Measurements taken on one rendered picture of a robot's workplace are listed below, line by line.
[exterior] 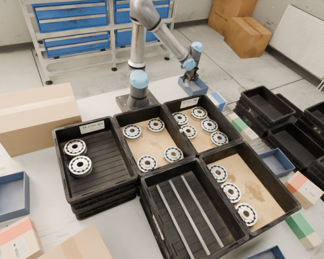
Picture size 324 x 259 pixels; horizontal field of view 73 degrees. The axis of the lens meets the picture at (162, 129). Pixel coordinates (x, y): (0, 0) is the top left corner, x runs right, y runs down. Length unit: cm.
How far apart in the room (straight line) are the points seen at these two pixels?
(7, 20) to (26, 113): 237
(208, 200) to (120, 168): 45
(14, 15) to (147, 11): 256
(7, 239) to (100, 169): 44
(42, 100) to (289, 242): 148
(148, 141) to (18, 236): 71
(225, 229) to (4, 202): 102
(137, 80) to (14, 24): 251
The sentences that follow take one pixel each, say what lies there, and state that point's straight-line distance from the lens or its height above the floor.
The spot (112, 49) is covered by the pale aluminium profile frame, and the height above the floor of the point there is 31.
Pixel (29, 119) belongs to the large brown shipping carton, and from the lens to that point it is 133.
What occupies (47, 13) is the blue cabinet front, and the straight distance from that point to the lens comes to 268.
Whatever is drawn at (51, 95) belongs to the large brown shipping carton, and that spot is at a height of 90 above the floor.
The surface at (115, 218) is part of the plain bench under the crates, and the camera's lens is 116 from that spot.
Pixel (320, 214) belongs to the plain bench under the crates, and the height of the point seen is 70.
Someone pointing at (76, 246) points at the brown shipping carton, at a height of 86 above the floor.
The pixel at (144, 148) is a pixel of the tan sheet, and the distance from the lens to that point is 119.
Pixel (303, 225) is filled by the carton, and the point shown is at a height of 76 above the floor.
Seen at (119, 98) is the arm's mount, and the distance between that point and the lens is 158.
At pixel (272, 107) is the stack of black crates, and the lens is 232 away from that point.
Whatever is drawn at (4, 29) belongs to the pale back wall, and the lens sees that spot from 366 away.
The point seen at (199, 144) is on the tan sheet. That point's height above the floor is 83.
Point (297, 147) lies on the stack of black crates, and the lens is 226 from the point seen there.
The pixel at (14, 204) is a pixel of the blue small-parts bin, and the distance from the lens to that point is 130.
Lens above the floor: 179
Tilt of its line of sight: 49 degrees down
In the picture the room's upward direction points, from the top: 10 degrees clockwise
